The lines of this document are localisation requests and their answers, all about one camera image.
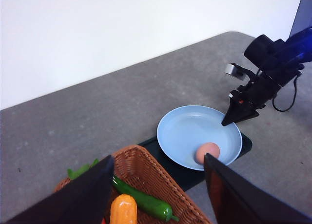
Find orange toy corn cob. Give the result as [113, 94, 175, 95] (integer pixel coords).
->
[110, 194, 137, 224]

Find black tray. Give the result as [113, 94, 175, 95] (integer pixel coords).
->
[137, 133, 253, 191]

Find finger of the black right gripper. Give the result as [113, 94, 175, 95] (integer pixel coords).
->
[221, 98, 259, 126]

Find green toy pepper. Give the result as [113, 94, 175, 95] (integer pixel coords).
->
[112, 176, 179, 222]

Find blue plate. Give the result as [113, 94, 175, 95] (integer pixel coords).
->
[157, 105, 242, 170]

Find black cable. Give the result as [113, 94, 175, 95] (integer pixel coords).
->
[272, 76, 297, 112]

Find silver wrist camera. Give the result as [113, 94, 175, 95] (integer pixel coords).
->
[225, 63, 243, 80]

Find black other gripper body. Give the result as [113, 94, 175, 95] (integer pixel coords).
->
[230, 72, 282, 114]

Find brown egg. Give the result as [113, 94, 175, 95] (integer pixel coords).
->
[195, 142, 220, 164]

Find green carrot leaves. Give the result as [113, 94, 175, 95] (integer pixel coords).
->
[67, 159, 99, 179]

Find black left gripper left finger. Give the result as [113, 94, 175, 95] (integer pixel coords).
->
[6, 155, 115, 224]

